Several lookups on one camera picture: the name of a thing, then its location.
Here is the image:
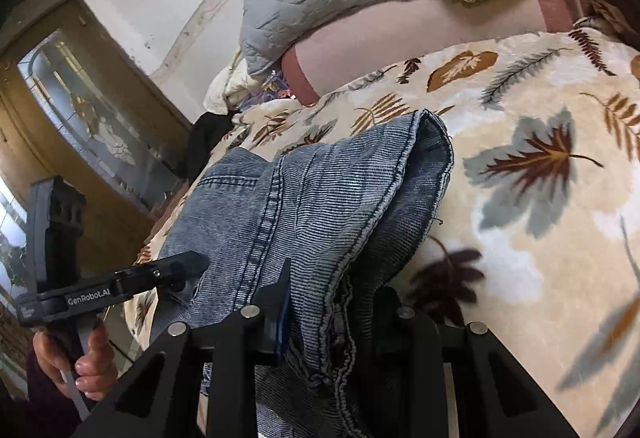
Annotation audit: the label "wooden door with glass panel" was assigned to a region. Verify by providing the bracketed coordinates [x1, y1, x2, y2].
[0, 0, 196, 269]

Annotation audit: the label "colourful printed packet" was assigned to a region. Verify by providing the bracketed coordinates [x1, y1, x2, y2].
[240, 71, 296, 111]

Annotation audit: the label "pink bed sheet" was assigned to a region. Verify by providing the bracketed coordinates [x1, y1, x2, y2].
[280, 0, 583, 106]

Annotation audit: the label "black cloth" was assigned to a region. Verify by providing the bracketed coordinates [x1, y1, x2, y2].
[182, 111, 236, 181]

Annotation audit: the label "cream cloth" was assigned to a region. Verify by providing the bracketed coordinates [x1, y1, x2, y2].
[205, 53, 273, 116]

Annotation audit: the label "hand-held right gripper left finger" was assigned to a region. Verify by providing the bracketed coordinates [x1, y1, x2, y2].
[82, 258, 296, 438]

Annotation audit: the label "person's left forearm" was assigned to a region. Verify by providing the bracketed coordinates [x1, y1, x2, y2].
[22, 358, 88, 438]

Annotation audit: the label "blue denim pants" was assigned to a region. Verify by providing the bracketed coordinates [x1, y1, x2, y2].
[150, 108, 456, 438]

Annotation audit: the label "person's left hand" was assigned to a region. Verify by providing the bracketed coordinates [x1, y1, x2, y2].
[32, 321, 118, 401]

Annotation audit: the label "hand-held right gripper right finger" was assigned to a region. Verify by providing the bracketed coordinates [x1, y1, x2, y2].
[360, 285, 581, 438]

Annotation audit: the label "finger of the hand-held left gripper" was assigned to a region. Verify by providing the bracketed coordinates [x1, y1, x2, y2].
[115, 252, 208, 294]

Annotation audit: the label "leaf print blanket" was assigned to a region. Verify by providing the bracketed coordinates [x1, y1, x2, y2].
[122, 26, 640, 438]

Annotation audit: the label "glass pane with gold trim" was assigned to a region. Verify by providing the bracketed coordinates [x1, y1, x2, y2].
[0, 188, 31, 399]

